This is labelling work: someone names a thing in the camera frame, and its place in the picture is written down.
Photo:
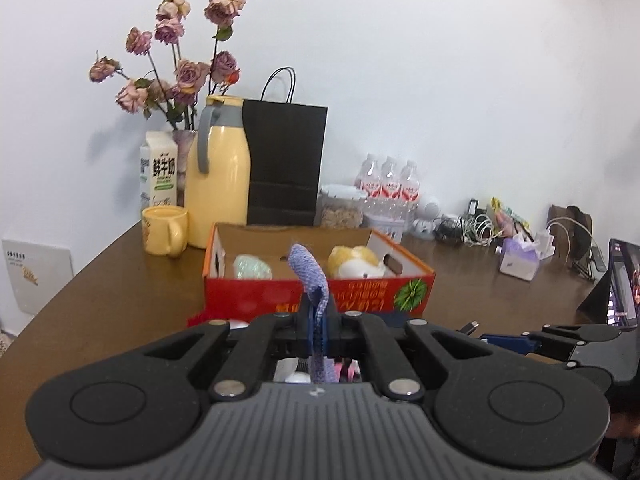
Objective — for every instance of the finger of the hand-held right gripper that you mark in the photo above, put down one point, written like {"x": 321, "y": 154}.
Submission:
{"x": 510, "y": 342}

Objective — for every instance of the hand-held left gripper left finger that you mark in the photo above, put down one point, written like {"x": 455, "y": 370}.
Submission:
{"x": 313, "y": 335}

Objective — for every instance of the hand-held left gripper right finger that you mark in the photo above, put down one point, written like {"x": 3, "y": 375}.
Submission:
{"x": 326, "y": 335}

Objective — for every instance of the orange cardboard box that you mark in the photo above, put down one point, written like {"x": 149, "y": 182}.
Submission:
{"x": 280, "y": 297}

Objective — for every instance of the purple cloth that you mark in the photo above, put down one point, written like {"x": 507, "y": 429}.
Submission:
{"x": 307, "y": 270}

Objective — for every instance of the black tablet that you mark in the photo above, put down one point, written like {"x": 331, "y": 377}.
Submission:
{"x": 622, "y": 285}

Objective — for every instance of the yellow plush toy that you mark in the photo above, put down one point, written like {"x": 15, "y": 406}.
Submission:
{"x": 350, "y": 260}

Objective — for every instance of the purple tissue pack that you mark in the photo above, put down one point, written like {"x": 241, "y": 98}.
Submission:
{"x": 520, "y": 260}

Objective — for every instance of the crumpled clear plastic bag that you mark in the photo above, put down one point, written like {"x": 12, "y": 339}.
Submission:
{"x": 252, "y": 267}

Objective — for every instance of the white charger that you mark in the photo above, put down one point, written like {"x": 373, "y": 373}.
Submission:
{"x": 546, "y": 245}

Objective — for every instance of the red fuzzy cloth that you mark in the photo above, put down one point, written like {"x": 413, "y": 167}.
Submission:
{"x": 197, "y": 320}

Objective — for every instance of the white tin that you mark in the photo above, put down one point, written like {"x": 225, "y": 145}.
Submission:
{"x": 385, "y": 227}

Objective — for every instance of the colourful snack packets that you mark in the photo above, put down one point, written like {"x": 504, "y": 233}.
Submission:
{"x": 507, "y": 217}

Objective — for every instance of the clear seed container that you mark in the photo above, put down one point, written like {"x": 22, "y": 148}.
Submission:
{"x": 341, "y": 210}

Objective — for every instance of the brown bag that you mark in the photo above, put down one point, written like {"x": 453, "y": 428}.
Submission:
{"x": 580, "y": 230}

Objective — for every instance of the black power adapter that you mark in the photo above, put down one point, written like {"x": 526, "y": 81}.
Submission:
{"x": 473, "y": 207}

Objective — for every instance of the clear water bottle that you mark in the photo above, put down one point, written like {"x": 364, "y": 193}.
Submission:
{"x": 410, "y": 190}
{"x": 391, "y": 187}
{"x": 368, "y": 185}

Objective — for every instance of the yellow thermos jug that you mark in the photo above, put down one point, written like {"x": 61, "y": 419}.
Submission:
{"x": 220, "y": 185}

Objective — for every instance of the black paper bag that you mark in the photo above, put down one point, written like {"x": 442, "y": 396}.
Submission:
{"x": 285, "y": 160}

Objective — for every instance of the yellow mug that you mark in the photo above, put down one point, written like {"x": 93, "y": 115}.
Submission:
{"x": 160, "y": 232}

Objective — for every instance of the glass vase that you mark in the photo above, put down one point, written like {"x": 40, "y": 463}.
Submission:
{"x": 182, "y": 160}

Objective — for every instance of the white milk carton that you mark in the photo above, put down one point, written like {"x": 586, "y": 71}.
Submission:
{"x": 159, "y": 170}

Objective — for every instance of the white panel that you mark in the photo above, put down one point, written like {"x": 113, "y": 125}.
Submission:
{"x": 35, "y": 275}

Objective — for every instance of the dried rose bouquet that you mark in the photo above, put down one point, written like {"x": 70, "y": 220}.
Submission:
{"x": 187, "y": 75}

